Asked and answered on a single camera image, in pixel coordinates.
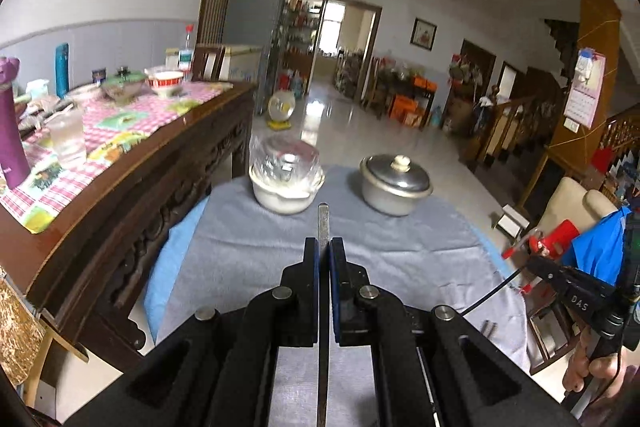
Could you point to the glass lidded green bowl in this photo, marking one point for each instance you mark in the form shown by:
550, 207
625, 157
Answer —
122, 87

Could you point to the grey refrigerator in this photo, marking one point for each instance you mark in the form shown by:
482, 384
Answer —
250, 22

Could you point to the pink checkered tablecloth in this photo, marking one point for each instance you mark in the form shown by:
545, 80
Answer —
110, 122

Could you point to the framed wall picture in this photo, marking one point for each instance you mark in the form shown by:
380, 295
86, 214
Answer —
423, 34

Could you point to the orange wooden cabinet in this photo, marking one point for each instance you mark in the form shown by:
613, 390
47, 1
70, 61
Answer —
595, 27

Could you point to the red plastic stool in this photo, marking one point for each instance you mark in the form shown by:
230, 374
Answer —
555, 237

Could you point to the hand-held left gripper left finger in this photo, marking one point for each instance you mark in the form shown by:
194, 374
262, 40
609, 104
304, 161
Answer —
310, 292

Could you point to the small yellow desk fan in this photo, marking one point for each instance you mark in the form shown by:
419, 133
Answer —
281, 109

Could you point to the clear bottle with red cap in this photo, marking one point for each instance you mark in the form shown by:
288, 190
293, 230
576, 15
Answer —
186, 57

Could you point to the grey table cloth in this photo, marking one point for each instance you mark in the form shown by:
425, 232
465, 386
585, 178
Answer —
250, 257

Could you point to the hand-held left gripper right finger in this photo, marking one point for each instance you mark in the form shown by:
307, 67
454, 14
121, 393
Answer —
337, 292

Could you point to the wall calendar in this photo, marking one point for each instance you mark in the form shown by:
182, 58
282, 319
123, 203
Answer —
585, 92

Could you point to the clear plastic cup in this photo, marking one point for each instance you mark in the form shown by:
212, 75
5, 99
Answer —
67, 139

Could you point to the light blue table cover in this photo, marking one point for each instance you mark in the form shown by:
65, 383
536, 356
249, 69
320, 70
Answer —
175, 252

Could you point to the cream chair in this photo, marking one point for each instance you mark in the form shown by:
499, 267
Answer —
575, 202

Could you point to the teal thermos flask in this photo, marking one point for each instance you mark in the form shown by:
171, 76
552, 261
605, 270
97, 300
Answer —
62, 72

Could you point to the dark carved wooden table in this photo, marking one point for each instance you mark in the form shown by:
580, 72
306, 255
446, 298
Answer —
125, 217

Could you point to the red and white bowl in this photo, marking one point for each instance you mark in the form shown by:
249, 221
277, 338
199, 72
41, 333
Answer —
165, 84

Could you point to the orange cardboard box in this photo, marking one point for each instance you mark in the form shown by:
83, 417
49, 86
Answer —
402, 109

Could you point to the wooden stair railing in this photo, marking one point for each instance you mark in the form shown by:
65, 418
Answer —
505, 127

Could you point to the clear glass pot lid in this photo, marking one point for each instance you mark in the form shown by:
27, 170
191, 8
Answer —
285, 162

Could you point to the person's right hand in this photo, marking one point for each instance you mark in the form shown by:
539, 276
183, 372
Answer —
580, 372

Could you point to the purple bottle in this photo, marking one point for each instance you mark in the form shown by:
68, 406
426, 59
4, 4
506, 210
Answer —
12, 132

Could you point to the aluminium pot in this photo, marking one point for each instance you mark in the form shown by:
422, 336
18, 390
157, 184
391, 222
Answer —
390, 202

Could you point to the wooden chair back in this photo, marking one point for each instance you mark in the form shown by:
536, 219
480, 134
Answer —
207, 62

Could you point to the dark metal chopstick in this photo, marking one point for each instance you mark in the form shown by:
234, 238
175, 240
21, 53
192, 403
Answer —
485, 328
323, 227
492, 329
492, 292

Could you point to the white cardboard box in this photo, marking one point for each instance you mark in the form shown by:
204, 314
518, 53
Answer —
510, 222

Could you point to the bright blue garment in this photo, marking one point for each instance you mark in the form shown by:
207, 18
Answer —
597, 247

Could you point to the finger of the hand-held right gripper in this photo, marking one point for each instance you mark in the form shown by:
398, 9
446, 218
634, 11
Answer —
560, 274
582, 304

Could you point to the white chest freezer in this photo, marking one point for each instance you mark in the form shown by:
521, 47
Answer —
242, 64

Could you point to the aluminium pot lid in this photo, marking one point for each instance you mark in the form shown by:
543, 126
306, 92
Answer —
397, 174

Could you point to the white ceramic pot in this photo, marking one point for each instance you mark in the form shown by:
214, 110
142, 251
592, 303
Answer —
280, 199

